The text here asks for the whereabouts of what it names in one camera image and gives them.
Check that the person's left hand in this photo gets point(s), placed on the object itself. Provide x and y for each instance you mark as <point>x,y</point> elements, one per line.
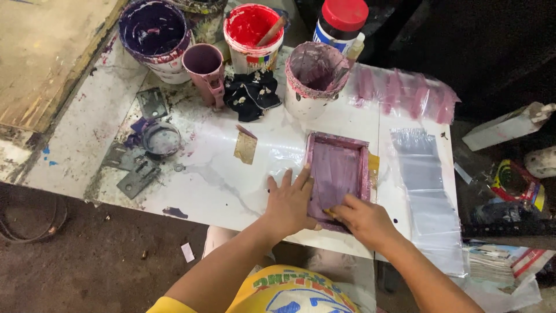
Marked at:
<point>289,208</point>

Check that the person's right hand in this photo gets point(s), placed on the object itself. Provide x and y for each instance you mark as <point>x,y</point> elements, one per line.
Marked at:
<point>367,226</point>

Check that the small wooden squeegee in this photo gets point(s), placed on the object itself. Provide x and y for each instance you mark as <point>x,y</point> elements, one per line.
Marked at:
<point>326,212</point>

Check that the pink-stained screen printing frame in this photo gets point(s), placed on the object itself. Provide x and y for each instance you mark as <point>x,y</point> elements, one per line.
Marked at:
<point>336,169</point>

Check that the clear plastic bag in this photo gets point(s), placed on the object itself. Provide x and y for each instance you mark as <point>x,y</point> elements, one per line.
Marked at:
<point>284,160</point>

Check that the yellow tape strip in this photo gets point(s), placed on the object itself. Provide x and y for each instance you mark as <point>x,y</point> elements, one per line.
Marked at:
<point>373,167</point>

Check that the stack of clear plastic bags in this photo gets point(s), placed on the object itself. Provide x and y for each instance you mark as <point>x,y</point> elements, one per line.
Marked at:
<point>428,200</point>

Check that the brown tape piece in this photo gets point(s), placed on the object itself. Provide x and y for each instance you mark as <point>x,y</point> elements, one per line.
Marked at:
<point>245,148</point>

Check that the person's yellow printed shirt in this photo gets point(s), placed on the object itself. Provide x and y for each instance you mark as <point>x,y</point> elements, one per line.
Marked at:
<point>286,291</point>

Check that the clear plastic strip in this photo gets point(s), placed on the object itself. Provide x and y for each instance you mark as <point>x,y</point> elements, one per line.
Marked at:
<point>462,173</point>

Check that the white paper scrap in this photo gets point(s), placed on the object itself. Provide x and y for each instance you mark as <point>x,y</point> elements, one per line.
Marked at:
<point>187,252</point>

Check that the small metal washer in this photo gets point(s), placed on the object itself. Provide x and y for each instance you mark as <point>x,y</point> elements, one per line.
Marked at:
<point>179,167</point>

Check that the black stained rag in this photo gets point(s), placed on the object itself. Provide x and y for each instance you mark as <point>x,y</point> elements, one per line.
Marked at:
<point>252,95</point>

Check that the stack of printed papers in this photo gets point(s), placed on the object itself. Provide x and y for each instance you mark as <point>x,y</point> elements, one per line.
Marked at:
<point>493,263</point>

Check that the white bucket with pink crust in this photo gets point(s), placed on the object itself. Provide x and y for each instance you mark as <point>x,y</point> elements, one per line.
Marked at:
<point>312,78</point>

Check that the pile of pink-printed plastic bags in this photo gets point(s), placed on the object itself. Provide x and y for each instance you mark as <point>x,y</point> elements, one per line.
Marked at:
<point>404,93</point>

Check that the grey metal hinge plate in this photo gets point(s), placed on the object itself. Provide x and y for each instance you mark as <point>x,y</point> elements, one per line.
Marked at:
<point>138,179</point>
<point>121,157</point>

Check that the colourful red yellow packet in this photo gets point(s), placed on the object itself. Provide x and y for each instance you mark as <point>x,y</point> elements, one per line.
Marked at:
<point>517,184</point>

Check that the white rectangular block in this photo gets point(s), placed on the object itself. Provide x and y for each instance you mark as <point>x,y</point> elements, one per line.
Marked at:
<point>504,128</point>

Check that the pink plastic mug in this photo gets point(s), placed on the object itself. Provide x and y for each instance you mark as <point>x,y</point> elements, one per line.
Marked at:
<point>204,63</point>

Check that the purple plastic scrap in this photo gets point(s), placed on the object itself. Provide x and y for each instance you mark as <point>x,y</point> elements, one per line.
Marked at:
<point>138,130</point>

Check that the square grey metal plate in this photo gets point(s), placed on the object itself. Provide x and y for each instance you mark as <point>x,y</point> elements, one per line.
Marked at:
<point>152,103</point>

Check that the small translucent squeeze bottle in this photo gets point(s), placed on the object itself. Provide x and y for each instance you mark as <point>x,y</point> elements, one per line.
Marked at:
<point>355,48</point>

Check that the wooden stirring stick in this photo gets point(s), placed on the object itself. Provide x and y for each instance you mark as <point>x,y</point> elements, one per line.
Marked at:
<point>271,31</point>

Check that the white bucket with red paint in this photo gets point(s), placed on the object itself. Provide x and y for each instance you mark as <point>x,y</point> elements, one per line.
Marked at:
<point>249,28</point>

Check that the white lumpy object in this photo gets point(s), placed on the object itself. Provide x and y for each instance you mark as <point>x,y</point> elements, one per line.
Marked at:
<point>542,163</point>

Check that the dark jar with red lid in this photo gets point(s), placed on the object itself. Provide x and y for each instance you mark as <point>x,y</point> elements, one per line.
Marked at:
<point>339,24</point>

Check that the grimy paint-crusted bucket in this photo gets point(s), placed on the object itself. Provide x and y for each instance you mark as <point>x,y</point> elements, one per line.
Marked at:
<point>204,19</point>

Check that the white bucket with purple paint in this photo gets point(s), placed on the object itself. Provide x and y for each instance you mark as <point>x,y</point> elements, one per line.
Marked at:
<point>154,30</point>

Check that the worn wooden board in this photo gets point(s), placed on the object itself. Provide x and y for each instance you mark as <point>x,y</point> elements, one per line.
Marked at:
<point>47,56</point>

